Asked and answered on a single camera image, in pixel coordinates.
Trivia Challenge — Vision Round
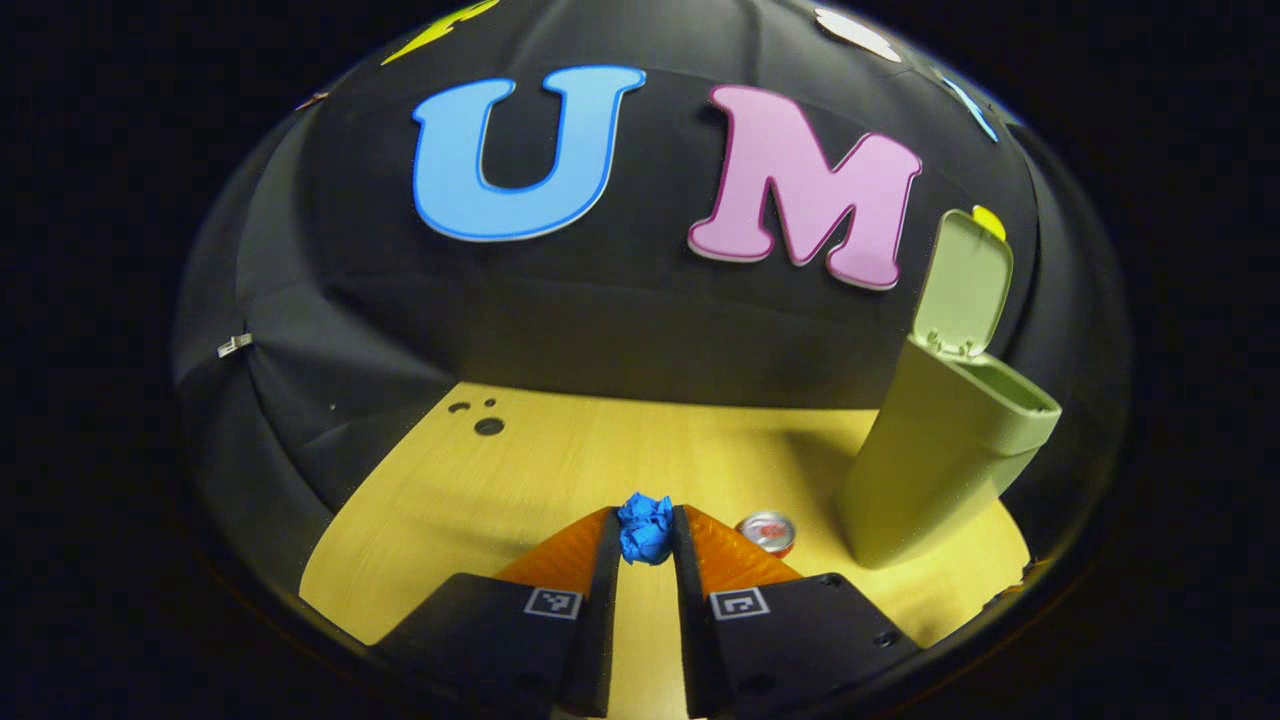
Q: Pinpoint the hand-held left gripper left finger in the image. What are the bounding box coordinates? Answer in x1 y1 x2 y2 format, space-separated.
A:
368 507 623 719

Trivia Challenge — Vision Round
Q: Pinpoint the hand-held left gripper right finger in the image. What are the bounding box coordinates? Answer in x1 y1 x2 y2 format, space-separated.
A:
670 505 923 719

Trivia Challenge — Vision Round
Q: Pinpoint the blue paper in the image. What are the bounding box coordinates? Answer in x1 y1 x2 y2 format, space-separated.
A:
615 492 676 566

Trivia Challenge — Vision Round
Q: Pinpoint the red pop can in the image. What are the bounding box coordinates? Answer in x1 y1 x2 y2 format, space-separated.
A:
735 510 798 559

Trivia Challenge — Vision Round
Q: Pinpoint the pale green desktop garbage bin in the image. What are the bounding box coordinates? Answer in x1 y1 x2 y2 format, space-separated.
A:
838 208 1063 571

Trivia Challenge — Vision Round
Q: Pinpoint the black backdrop cloth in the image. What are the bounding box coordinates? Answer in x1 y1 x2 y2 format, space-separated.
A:
170 0 1131 601

